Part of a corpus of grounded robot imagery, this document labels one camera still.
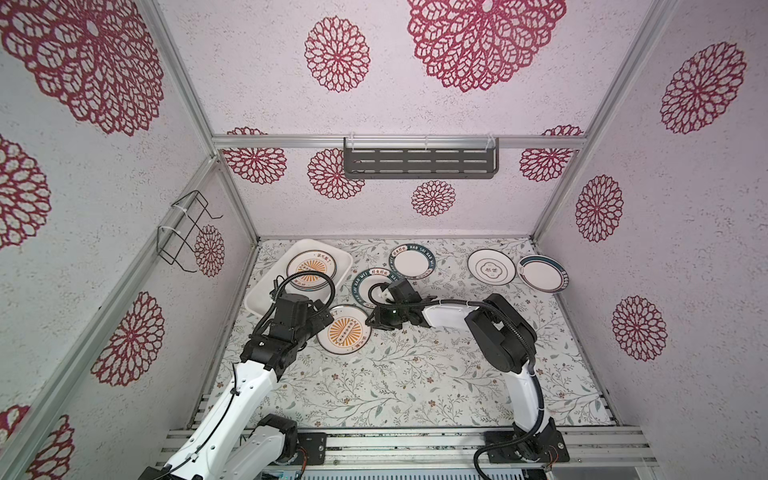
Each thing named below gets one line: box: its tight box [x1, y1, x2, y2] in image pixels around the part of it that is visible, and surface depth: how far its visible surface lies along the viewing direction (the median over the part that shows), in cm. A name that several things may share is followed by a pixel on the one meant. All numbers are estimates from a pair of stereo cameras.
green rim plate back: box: [389, 244, 436, 280], surface depth 115 cm
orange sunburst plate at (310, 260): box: [286, 250, 337, 291], surface depth 111 cm
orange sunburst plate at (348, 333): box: [316, 305, 373, 355], surface depth 96 cm
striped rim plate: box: [517, 255, 570, 294], surface depth 112 cm
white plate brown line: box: [467, 248, 517, 286], surface depth 114 cm
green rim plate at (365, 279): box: [352, 267, 401, 308], surface depth 110 cm
